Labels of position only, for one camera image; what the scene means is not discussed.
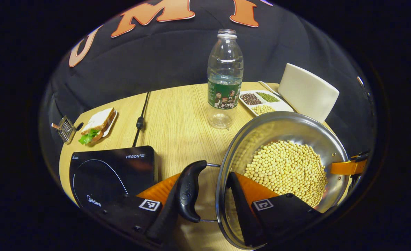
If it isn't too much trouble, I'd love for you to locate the black induction cooktop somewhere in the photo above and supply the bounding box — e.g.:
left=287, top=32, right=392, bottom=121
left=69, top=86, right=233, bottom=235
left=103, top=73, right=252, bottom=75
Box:
left=69, top=146, right=159, bottom=210

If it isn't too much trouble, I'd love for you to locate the white box-shaped appliance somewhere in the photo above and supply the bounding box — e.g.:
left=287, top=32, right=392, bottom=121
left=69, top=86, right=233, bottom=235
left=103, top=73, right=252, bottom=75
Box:
left=278, top=63, right=340, bottom=123

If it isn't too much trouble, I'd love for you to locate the white divided bean dish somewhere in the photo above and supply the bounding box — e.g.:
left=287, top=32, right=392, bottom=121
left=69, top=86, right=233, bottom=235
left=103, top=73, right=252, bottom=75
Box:
left=239, top=90, right=294, bottom=117

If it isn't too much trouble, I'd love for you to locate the white appliance cable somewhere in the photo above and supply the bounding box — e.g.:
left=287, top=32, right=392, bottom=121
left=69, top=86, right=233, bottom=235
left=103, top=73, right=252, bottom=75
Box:
left=257, top=81, right=281, bottom=97

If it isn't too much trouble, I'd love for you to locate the steel pot with soybeans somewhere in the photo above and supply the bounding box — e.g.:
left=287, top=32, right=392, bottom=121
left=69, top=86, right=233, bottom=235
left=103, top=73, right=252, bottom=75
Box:
left=176, top=111, right=352, bottom=251

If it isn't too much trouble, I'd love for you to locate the black power cable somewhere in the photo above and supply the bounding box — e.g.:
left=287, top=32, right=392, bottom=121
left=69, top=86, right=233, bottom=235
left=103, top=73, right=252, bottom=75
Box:
left=132, top=91, right=151, bottom=147

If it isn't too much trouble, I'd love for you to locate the clear plastic water bottle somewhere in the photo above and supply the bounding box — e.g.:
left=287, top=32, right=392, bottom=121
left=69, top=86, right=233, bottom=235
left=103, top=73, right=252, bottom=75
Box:
left=207, top=29, right=244, bottom=130

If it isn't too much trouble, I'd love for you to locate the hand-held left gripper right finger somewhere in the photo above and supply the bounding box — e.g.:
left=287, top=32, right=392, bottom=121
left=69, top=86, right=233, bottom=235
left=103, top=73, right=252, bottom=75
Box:
left=226, top=172, right=323, bottom=248

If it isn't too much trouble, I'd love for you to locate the sandwich on white plate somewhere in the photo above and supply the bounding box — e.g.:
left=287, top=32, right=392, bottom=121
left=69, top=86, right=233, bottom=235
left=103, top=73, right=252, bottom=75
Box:
left=78, top=107, right=118, bottom=145

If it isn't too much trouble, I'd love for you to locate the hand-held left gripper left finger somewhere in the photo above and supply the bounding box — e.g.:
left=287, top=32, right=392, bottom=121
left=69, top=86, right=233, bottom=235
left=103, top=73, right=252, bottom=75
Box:
left=97, top=173, right=192, bottom=244

